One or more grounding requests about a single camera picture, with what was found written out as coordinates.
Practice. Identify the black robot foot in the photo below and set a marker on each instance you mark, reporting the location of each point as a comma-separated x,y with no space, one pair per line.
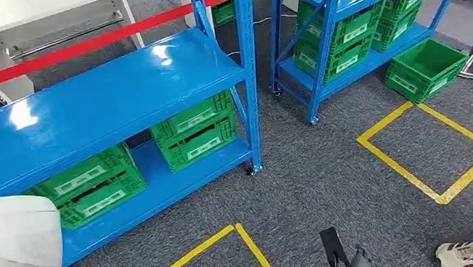
334,247

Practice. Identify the person's shoe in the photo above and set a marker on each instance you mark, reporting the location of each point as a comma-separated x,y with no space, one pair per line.
459,255

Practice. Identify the yellow floor tape square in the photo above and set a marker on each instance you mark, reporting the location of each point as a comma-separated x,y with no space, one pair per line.
471,175
255,252

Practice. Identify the open empty green plastic crate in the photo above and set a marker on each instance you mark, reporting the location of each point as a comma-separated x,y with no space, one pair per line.
425,71

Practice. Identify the wide blue metal shelf rack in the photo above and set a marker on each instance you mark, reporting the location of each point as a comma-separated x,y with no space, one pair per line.
93,105

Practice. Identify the red barrier belt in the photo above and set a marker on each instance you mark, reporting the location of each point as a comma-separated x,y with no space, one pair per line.
86,45

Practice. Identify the white desk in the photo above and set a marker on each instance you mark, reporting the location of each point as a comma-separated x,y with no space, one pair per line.
29,22

